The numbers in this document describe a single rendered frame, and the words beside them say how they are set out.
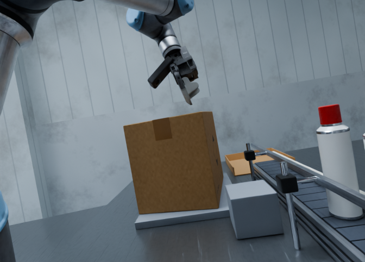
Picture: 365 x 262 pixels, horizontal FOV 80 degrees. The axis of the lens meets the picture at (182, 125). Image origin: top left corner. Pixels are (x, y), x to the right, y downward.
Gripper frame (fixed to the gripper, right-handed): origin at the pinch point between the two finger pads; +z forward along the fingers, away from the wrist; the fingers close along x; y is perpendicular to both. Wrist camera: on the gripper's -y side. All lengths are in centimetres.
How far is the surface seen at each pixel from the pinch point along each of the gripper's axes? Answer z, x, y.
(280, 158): 27.8, -4.6, 16.1
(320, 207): 39.9, -13.9, 15.5
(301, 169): 31.8, -15.8, 15.5
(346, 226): 42.6, -21.0, 15.3
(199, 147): 17.0, -6.7, -2.3
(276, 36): -97, 146, 122
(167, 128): 8.7, -8.1, -8.5
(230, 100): -52, 152, 47
